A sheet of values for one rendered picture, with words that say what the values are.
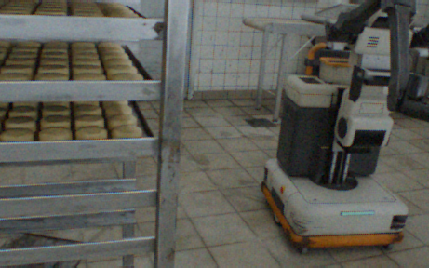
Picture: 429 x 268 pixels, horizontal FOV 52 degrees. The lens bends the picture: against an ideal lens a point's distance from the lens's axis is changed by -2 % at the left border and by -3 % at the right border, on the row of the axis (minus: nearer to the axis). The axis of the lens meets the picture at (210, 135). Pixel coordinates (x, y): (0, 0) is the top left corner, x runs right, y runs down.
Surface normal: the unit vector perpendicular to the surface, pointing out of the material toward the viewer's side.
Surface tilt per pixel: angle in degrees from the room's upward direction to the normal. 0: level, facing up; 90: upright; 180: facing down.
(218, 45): 90
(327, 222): 90
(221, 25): 90
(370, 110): 99
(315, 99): 90
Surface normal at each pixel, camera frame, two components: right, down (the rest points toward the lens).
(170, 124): 0.29, 0.34
